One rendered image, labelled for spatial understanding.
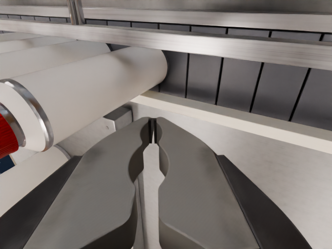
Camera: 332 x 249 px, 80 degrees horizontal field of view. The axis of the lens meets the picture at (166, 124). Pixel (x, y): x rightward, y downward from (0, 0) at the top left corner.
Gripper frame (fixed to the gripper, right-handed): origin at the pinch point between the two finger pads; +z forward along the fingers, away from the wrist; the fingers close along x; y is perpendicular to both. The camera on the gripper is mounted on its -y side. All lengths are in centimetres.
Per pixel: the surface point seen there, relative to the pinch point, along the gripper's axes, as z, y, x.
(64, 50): 12.7, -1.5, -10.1
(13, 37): 19.8, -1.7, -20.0
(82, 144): 24.1, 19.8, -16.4
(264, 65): 8.7, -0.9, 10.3
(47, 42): 17.1, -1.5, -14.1
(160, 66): 12.0, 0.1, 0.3
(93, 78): 4.4, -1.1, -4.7
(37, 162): 23.0, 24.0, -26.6
